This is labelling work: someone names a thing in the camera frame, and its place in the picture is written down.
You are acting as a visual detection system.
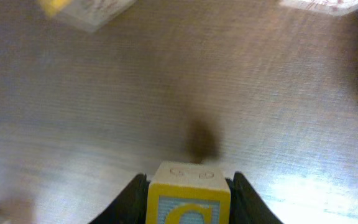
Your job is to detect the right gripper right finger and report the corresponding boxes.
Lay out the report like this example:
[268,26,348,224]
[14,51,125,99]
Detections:
[226,171,283,224]

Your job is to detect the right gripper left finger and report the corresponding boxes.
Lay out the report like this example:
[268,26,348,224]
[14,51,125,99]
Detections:
[89,174,150,224]

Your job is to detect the yellow C block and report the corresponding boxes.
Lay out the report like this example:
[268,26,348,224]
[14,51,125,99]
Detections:
[145,162,231,224]

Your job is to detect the yellow block centre left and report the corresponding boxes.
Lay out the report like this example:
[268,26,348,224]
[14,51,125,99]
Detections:
[38,0,136,33]

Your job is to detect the green Z block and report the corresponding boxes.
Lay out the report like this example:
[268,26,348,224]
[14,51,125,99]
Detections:
[280,0,358,16]

